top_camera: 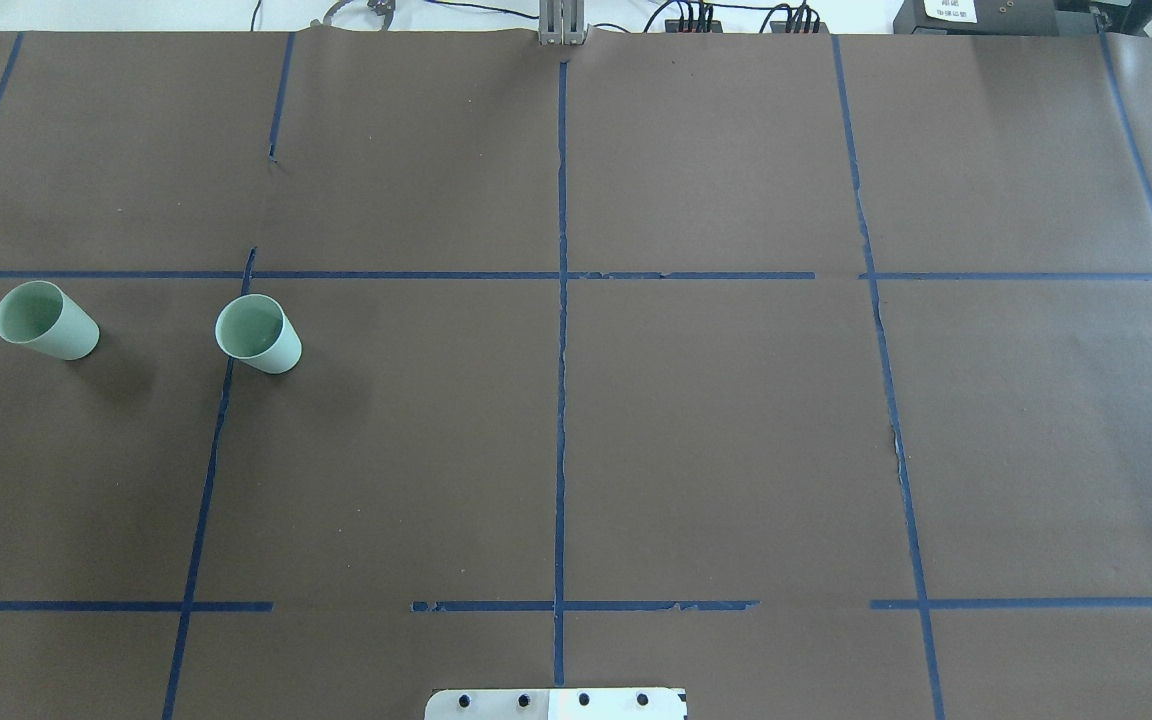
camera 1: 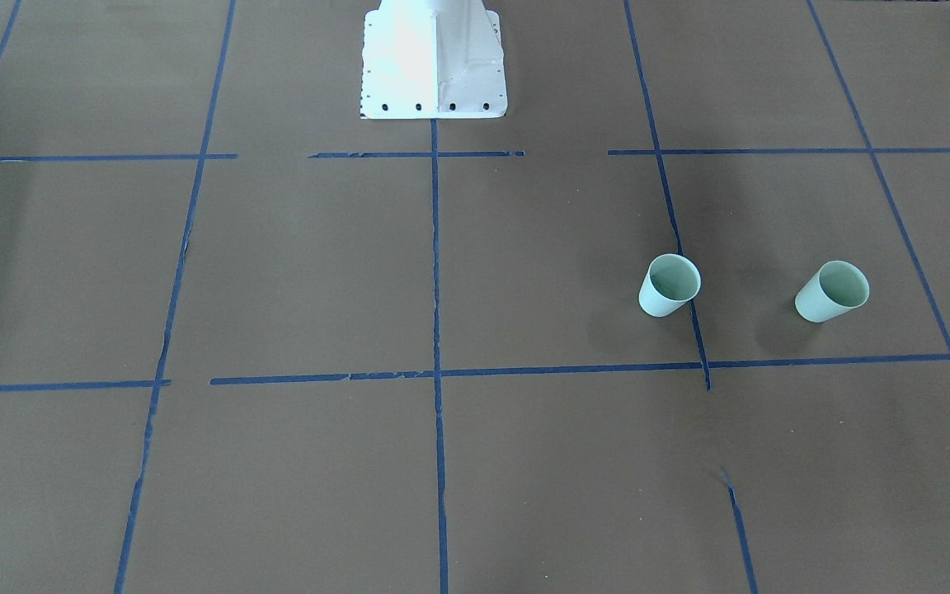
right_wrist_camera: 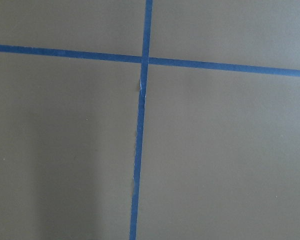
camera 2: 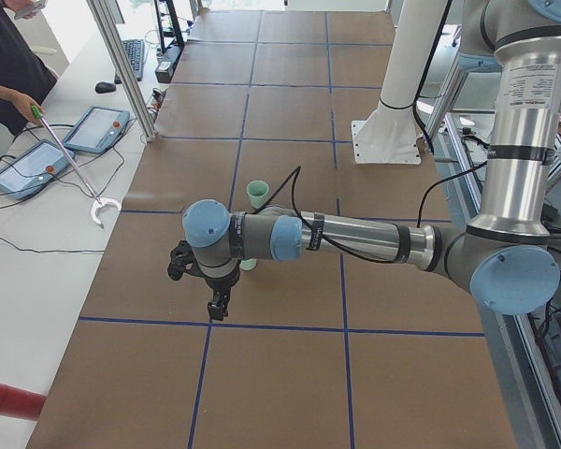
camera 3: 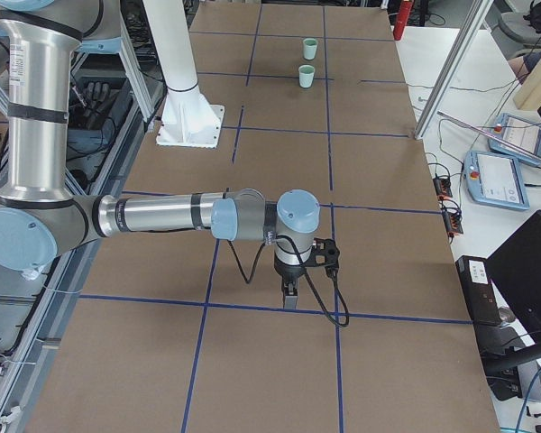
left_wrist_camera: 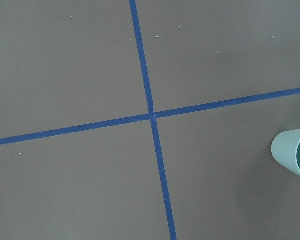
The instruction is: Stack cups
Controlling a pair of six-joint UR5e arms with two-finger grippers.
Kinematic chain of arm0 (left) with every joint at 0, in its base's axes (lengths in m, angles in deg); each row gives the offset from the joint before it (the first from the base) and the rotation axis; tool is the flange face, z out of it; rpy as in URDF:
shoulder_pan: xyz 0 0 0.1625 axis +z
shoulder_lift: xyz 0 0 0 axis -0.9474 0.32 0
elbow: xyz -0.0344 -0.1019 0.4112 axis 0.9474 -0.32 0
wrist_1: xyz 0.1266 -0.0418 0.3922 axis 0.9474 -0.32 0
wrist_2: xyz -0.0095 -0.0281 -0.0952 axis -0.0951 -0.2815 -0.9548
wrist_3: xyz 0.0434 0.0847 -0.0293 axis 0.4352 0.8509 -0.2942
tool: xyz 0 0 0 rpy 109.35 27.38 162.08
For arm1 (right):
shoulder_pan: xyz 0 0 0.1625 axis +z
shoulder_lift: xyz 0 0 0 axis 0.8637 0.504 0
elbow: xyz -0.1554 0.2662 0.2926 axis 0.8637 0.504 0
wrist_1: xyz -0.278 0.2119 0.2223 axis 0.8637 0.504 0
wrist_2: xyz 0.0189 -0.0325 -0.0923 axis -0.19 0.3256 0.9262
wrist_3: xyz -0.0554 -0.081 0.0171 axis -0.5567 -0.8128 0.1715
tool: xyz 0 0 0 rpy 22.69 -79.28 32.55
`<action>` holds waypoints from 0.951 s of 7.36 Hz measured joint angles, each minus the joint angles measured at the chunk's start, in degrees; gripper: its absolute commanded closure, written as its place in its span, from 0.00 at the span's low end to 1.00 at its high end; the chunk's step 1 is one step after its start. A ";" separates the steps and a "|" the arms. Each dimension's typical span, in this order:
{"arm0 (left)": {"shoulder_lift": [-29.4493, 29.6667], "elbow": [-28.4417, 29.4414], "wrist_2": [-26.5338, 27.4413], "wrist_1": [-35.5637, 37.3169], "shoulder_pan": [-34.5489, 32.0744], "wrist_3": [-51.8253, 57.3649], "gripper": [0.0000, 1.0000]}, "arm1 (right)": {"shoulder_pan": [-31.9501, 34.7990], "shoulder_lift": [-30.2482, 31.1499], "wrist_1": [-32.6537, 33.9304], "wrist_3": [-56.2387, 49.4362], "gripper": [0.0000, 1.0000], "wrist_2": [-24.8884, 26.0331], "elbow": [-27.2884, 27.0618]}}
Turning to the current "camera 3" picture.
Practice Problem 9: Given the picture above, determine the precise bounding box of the orange black connector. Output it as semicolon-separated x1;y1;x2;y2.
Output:
433;176;453;200
441;207;463;237

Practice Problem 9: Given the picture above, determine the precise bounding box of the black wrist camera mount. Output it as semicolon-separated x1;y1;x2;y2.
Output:
306;238;340;269

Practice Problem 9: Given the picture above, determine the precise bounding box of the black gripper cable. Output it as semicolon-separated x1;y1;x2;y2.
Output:
215;234;351;327

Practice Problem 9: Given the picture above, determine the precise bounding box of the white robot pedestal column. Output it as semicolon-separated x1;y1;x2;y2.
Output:
143;0;225;149

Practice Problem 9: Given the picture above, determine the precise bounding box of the upper orange black connector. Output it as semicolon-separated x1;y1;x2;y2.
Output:
433;176;453;200

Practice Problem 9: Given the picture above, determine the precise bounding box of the silver UR robot arm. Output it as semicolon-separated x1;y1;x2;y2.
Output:
0;1;319;309

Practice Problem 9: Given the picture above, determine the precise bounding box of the near teach pendant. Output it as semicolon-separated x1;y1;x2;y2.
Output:
463;151;530;211

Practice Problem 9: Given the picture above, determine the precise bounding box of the black monitor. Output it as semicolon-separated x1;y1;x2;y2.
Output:
487;210;541;342

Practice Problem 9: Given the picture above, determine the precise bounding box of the lower orange black connector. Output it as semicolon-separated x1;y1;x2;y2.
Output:
441;207;463;237

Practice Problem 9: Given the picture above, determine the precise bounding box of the black computer box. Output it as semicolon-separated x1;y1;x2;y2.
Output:
455;255;501;327

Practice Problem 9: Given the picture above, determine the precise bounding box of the blue network cable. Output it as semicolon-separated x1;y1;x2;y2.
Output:
513;360;541;433

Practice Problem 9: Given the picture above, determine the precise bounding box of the teach pendant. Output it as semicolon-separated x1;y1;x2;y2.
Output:
488;113;541;165
463;151;530;211

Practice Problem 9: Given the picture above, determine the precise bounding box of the red fire extinguisher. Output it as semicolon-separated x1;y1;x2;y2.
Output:
393;0;413;41

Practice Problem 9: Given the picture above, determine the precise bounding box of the metal rod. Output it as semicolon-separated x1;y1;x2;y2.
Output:
438;111;541;170

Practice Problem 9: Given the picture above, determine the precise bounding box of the far teach pendant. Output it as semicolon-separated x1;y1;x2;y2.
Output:
488;113;541;165

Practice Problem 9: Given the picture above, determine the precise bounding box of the aluminium frame post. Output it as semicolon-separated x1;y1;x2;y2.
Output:
414;0;493;140

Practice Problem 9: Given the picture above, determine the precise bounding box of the mint green cup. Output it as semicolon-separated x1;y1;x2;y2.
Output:
298;64;316;88
303;38;318;60

